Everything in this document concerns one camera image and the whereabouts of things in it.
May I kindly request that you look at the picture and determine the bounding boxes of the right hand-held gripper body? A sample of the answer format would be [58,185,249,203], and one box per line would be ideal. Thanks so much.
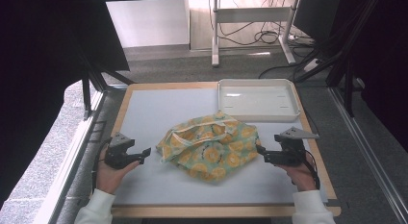
[263,126,320,167]

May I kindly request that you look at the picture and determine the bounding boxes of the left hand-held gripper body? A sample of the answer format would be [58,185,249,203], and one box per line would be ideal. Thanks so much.
[103,132,144,170]

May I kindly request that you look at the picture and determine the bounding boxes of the green yellow patterned cloth bag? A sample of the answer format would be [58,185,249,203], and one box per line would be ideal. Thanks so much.
[155,111,262,183]

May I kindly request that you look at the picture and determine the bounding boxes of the person's left hand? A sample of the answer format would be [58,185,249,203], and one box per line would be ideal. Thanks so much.
[95,146,140,196]

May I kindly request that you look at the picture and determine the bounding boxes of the person's right hand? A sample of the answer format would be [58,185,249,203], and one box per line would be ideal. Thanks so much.
[276,152,319,192]

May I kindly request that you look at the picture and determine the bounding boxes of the grey table mat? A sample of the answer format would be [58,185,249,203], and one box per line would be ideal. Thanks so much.
[113,87,329,206]

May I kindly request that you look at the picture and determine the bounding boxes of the white plastic tray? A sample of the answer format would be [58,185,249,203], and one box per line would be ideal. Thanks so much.
[217,78,302,123]

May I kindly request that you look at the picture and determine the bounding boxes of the black metal stand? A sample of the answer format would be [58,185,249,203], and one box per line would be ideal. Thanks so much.
[76,52,137,121]
[293,0,384,118]

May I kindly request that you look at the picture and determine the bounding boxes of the wooden table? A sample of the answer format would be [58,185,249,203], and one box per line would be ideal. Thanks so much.
[110,81,342,218]

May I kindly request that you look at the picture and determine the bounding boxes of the white power strip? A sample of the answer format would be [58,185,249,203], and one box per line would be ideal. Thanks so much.
[302,58,322,73]

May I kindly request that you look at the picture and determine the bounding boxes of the black curtain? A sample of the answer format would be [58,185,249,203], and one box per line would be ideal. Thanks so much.
[0,0,131,210]
[329,0,408,152]

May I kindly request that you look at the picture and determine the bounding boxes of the dark panel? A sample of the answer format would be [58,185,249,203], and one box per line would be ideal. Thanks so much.
[293,0,343,43]

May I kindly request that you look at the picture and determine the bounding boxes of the right hand-held gripper black cable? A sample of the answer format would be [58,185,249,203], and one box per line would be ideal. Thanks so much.
[299,149,321,190]

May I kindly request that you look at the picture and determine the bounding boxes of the aluminium rail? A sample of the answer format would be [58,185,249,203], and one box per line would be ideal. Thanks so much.
[327,87,408,224]
[33,84,129,224]

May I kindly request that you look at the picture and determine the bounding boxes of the black floor cable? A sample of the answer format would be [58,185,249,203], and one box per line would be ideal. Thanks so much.
[257,47,319,80]

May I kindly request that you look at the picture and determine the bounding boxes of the black cables under desk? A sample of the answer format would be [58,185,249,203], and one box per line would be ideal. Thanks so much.
[217,0,317,48]

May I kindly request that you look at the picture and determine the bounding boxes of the white desk frame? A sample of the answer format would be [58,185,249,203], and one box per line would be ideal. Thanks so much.
[210,0,301,67]

